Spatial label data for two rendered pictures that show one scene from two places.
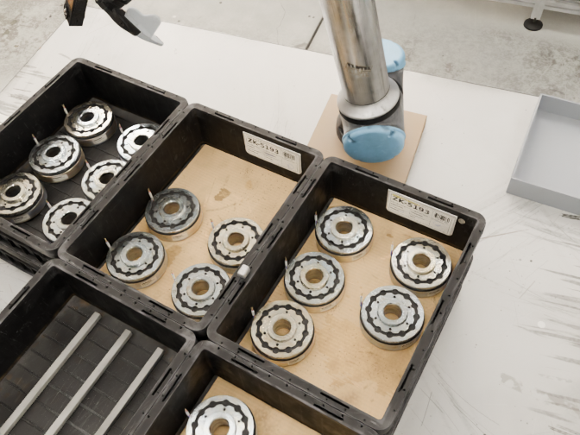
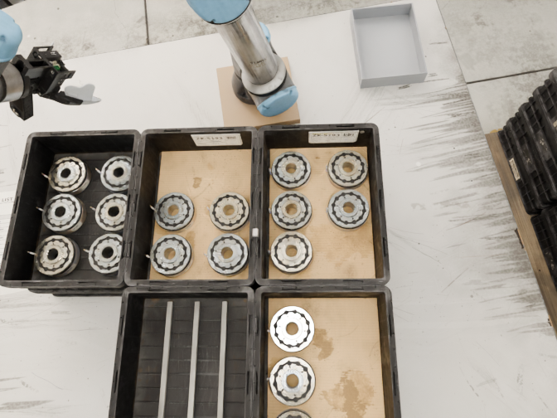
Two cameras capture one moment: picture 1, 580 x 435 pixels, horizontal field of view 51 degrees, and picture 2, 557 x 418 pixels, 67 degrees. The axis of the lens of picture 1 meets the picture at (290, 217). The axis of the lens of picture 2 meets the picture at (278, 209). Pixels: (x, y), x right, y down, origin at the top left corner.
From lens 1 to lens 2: 0.28 m
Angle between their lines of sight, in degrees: 20
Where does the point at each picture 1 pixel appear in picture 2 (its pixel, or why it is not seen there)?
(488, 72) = not seen: outside the picture
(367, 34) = (259, 39)
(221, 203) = (200, 188)
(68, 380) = (179, 351)
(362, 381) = (351, 255)
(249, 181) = (208, 164)
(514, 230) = (376, 111)
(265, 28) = (106, 17)
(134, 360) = (211, 317)
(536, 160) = (367, 57)
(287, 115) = (194, 97)
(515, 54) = not seen: outside the picture
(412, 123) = not seen: hidden behind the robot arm
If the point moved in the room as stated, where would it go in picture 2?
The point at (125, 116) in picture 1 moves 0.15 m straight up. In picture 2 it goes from (89, 157) to (60, 131)
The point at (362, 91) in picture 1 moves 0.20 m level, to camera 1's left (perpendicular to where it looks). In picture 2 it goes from (264, 74) to (193, 119)
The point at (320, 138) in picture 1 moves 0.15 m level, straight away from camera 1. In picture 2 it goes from (228, 105) to (207, 70)
